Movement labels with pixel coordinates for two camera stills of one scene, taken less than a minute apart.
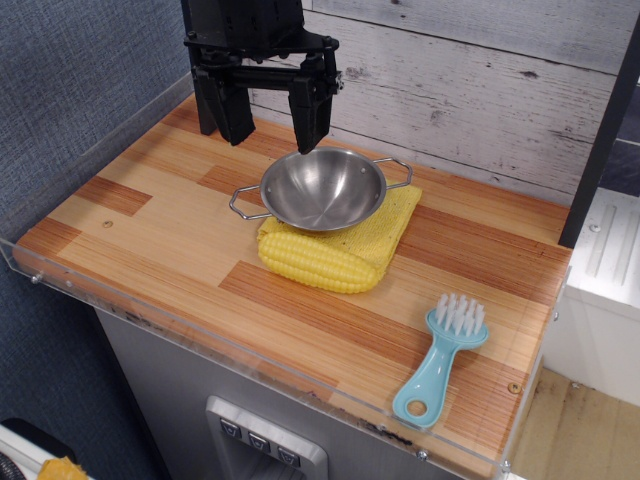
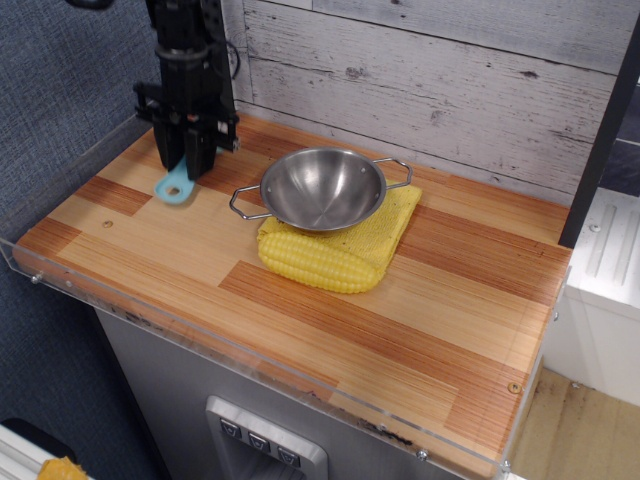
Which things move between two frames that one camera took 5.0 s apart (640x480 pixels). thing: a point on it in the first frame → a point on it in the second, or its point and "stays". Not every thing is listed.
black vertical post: x=605 y=138 stays
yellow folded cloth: x=378 y=238 stays
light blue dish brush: x=456 y=321 → x=178 y=177
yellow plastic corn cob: x=308 y=262 stays
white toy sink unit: x=595 y=337 stays
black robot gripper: x=267 y=42 → x=192 y=90
